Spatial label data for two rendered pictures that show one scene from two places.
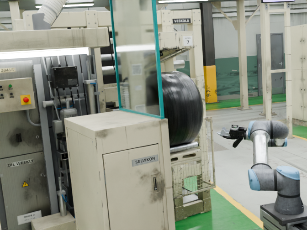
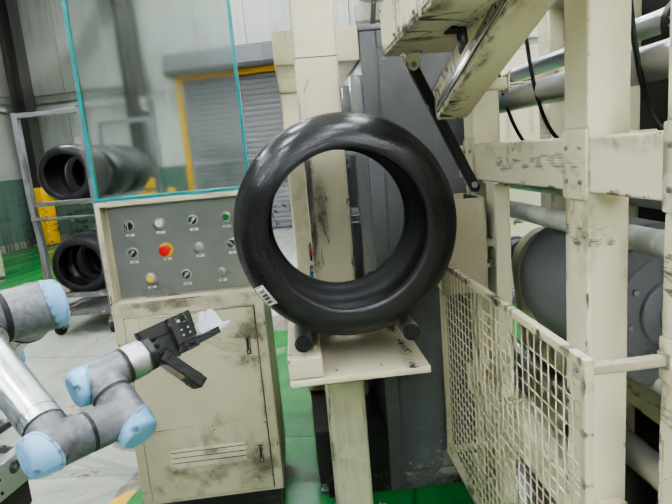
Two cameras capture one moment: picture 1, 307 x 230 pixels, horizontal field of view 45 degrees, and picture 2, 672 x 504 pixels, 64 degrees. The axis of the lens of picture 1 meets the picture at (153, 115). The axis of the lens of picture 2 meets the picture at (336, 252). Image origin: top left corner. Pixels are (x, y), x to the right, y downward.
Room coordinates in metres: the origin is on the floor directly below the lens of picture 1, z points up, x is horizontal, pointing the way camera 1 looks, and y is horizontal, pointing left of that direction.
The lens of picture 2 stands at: (3.42, -1.46, 1.37)
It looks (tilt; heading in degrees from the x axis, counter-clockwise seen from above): 10 degrees down; 114
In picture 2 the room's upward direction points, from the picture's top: 5 degrees counter-clockwise
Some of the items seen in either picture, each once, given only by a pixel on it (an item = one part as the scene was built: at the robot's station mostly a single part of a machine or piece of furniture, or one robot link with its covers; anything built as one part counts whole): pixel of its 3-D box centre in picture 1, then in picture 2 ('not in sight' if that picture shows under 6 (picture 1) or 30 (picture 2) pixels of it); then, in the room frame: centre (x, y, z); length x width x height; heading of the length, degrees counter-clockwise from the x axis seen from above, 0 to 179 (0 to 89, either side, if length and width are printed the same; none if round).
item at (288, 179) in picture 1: (287, 179); not in sight; (1.91, -0.69, 0.88); 0.13 x 0.12 x 0.14; 74
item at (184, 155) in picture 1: (178, 156); (304, 344); (2.72, -0.16, 0.84); 0.36 x 0.09 x 0.06; 118
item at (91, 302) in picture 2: not in sight; (105, 216); (-0.63, 2.36, 0.96); 1.36 x 0.71 x 1.92; 103
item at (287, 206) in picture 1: (288, 200); not in sight; (1.91, -0.69, 0.77); 0.15 x 0.15 x 0.10
